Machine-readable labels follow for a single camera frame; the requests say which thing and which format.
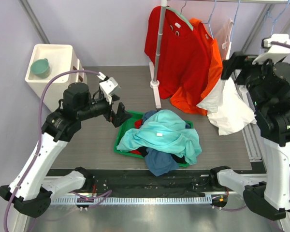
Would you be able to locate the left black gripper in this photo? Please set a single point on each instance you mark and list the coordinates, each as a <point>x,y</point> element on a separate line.
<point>118,118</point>

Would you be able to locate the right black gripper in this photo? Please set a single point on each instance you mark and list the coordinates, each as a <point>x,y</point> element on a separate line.
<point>242,61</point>

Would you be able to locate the light teal t shirt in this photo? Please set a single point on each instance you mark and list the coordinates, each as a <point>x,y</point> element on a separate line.
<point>131,141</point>

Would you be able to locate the blue wire hanger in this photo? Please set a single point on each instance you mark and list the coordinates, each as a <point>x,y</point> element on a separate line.
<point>234,20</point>
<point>209,21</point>
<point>275,22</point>

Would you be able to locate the dark blue t shirt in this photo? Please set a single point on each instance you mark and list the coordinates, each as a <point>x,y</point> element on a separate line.
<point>159,162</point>

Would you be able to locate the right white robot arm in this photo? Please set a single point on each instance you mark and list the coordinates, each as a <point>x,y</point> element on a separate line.
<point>271,198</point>

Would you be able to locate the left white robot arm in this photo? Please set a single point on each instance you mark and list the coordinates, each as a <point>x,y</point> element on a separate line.
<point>29,195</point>

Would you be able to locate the red t shirt in tray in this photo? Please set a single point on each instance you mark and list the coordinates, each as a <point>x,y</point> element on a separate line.
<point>137,125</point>

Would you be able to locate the hanging red t shirt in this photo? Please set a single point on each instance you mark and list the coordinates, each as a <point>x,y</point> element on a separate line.
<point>178,46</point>

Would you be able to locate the black t shirt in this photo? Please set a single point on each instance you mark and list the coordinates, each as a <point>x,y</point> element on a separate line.
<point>143,152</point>

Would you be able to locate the hanging orange t shirt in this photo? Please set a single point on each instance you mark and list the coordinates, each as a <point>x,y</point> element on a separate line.
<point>196,93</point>

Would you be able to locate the green plastic hanger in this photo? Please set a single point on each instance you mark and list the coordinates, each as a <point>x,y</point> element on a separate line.
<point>165,7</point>

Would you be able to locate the green plastic tray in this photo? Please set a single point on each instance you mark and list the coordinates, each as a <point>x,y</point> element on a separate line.
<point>129,124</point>

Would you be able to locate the white clothes rack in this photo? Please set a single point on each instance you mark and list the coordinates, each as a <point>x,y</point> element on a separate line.
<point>154,83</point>

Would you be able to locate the hanging white tank top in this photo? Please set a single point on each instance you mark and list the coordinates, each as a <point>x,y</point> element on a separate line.
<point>225,109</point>

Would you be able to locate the white drawer cabinet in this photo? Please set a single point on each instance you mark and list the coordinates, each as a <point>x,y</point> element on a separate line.
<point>61,58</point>

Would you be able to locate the teal cup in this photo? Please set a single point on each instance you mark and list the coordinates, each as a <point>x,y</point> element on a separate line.
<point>40,68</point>

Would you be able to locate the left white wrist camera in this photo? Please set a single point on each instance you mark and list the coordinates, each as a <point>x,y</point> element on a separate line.
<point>109,86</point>

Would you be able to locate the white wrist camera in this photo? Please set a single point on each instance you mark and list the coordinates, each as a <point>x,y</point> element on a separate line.
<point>274,52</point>
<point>109,86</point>

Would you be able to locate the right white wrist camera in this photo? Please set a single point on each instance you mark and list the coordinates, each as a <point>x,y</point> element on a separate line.
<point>274,52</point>

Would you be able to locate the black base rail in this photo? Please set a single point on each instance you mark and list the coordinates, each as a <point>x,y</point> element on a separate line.
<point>143,184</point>

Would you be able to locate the white slotted cable duct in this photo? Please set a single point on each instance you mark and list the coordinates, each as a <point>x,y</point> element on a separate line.
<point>74,200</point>

